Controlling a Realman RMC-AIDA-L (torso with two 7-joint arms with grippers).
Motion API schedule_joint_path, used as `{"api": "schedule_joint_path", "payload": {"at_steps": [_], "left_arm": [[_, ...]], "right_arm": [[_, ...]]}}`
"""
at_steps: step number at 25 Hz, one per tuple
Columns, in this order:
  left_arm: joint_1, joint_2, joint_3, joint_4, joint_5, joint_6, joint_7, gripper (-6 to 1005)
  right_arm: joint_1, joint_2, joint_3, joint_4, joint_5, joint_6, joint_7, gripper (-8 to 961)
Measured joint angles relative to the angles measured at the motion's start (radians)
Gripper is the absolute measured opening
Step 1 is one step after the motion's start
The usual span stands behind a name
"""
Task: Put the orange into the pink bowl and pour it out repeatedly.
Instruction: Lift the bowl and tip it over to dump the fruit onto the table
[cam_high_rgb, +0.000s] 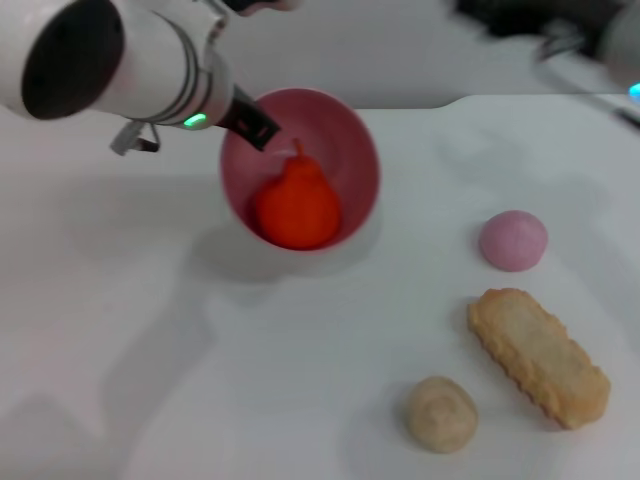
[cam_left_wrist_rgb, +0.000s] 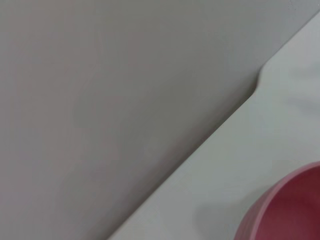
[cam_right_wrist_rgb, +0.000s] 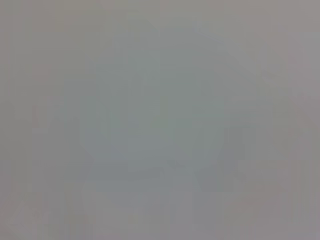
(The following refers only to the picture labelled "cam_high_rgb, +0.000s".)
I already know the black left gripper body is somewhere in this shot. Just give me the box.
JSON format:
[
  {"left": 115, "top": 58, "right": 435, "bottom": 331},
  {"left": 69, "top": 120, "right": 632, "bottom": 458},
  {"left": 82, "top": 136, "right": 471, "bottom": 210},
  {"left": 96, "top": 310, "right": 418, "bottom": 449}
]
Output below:
[{"left": 213, "top": 83, "right": 257, "bottom": 136}]

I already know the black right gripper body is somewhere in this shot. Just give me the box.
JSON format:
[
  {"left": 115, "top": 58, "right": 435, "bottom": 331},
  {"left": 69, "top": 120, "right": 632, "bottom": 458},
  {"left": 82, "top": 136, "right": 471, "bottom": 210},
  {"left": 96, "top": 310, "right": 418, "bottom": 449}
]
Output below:
[{"left": 451, "top": 0, "right": 614, "bottom": 40}]

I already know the pink plastic bowl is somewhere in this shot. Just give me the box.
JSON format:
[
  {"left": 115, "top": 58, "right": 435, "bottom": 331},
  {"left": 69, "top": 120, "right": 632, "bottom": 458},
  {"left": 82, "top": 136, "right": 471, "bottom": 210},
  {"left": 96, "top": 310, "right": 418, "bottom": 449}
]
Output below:
[{"left": 219, "top": 87, "right": 383, "bottom": 253}]

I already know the orange toy pear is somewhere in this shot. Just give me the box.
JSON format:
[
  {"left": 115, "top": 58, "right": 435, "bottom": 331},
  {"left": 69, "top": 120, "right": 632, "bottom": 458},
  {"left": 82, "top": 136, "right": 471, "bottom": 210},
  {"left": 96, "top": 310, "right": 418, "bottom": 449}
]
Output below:
[{"left": 255, "top": 138, "right": 343, "bottom": 251}]

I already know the pink round bun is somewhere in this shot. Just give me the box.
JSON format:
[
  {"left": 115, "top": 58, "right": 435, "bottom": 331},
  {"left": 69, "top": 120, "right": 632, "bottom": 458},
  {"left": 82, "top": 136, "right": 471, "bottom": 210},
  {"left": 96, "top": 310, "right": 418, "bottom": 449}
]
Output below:
[{"left": 477, "top": 209, "right": 549, "bottom": 273}]

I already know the beige swirl bun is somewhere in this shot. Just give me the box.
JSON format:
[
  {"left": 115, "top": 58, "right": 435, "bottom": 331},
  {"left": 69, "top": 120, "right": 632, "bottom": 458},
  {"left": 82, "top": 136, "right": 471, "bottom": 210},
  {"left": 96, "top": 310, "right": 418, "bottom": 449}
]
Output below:
[{"left": 403, "top": 375, "right": 479, "bottom": 455}]

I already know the golden fried cutlet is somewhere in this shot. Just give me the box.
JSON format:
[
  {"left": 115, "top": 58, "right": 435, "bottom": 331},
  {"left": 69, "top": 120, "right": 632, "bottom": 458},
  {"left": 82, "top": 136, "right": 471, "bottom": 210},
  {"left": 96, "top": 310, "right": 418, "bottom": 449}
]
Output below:
[{"left": 466, "top": 287, "right": 612, "bottom": 431}]

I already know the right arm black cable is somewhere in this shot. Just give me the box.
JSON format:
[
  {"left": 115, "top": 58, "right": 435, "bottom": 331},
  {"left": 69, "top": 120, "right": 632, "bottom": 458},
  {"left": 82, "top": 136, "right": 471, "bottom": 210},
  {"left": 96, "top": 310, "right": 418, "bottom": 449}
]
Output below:
[{"left": 536, "top": 23, "right": 640, "bottom": 127}]

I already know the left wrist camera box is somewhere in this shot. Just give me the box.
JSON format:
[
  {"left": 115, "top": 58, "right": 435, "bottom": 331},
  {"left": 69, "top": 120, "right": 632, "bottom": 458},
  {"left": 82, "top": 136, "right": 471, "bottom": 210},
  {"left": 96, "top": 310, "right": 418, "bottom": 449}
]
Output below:
[{"left": 218, "top": 0, "right": 302, "bottom": 17}]

